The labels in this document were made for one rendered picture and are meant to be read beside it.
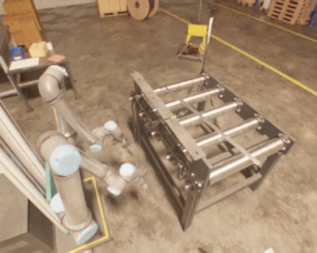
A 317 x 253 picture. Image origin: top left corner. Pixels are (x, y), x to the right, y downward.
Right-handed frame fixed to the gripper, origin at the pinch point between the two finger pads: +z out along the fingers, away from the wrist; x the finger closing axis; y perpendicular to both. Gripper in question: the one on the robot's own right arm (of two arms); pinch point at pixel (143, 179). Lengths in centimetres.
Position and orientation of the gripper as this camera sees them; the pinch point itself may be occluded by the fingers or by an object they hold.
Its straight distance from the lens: 162.3
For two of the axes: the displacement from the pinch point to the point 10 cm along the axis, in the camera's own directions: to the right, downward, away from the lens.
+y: -7.9, 6.1, -0.5
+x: 5.4, 6.6, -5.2
